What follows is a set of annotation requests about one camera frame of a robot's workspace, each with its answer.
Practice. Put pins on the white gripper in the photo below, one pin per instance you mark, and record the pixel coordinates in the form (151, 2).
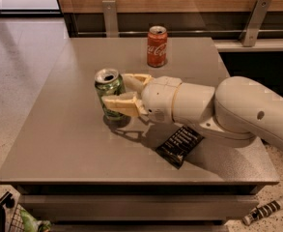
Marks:
(160, 96)

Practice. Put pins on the green soda can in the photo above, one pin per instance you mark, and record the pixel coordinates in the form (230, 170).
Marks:
(109, 82)

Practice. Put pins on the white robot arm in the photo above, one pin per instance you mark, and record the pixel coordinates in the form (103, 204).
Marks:
(233, 113)

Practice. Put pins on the red Coca-Cola can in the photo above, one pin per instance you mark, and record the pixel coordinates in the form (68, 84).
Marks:
(156, 46)

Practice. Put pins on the black snack bar wrapper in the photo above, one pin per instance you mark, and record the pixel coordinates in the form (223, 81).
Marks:
(179, 145)

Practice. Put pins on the grey table drawer unit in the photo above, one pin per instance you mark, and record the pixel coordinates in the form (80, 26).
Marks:
(136, 209)

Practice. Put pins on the black white striped tube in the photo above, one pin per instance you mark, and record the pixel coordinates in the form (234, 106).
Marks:
(263, 211)

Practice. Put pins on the horizontal metal rail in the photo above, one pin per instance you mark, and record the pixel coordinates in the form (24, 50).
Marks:
(229, 34)

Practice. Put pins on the left metal bracket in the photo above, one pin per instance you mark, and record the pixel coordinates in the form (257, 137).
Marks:
(110, 18)

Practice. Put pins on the metal bracket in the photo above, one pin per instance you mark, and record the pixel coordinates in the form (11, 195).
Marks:
(110, 18)
(250, 33)

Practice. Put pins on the right metal bracket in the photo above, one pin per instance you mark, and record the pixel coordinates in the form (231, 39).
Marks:
(250, 33)

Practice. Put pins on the wire basket with green bag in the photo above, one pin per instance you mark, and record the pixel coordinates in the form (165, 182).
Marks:
(23, 221)

